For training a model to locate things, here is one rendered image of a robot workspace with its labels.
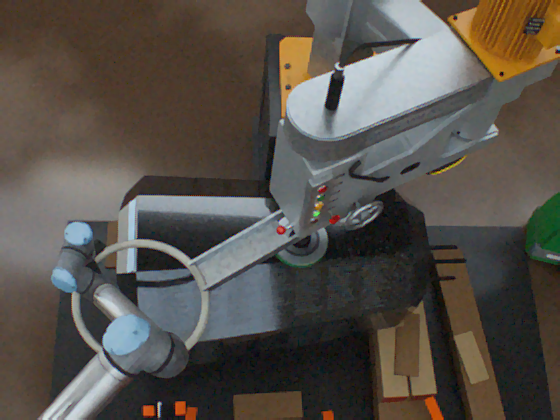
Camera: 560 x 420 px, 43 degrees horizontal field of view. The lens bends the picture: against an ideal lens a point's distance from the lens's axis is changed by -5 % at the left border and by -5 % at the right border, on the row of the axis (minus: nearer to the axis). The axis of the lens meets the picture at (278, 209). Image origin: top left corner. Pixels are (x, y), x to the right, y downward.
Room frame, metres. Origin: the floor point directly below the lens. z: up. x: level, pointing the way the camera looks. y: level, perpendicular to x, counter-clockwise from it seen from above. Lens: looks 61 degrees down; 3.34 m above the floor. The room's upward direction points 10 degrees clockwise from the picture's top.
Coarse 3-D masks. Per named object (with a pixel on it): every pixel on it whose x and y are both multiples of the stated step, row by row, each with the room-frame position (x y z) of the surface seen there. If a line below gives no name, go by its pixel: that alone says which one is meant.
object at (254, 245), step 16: (352, 208) 1.33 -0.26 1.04; (256, 224) 1.23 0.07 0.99; (272, 224) 1.25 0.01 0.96; (240, 240) 1.18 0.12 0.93; (256, 240) 1.19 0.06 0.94; (272, 240) 1.19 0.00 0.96; (288, 240) 1.18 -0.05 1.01; (208, 256) 1.10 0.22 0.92; (224, 256) 1.12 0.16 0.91; (240, 256) 1.12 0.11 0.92; (256, 256) 1.12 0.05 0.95; (208, 272) 1.06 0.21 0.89; (224, 272) 1.06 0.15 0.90; (240, 272) 1.06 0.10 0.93; (208, 288) 0.98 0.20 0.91
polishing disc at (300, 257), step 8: (280, 224) 1.33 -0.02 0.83; (288, 224) 1.33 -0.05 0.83; (288, 232) 1.30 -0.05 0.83; (320, 232) 1.32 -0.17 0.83; (312, 240) 1.28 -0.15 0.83; (320, 240) 1.29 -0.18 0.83; (288, 248) 1.23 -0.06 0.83; (296, 248) 1.24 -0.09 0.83; (304, 248) 1.24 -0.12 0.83; (312, 248) 1.25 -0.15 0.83; (320, 248) 1.25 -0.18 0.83; (280, 256) 1.19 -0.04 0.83; (288, 256) 1.20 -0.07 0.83; (296, 256) 1.20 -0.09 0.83; (304, 256) 1.21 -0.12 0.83; (312, 256) 1.21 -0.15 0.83; (320, 256) 1.22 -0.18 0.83; (296, 264) 1.17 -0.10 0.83; (304, 264) 1.18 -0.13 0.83
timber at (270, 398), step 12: (240, 396) 0.81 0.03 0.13; (252, 396) 0.82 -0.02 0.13; (264, 396) 0.83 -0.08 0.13; (276, 396) 0.84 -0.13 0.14; (288, 396) 0.85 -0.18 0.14; (300, 396) 0.86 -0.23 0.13; (240, 408) 0.76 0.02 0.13; (252, 408) 0.77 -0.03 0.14; (264, 408) 0.78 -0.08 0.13; (276, 408) 0.79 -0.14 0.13; (288, 408) 0.80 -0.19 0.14; (300, 408) 0.80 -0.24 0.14
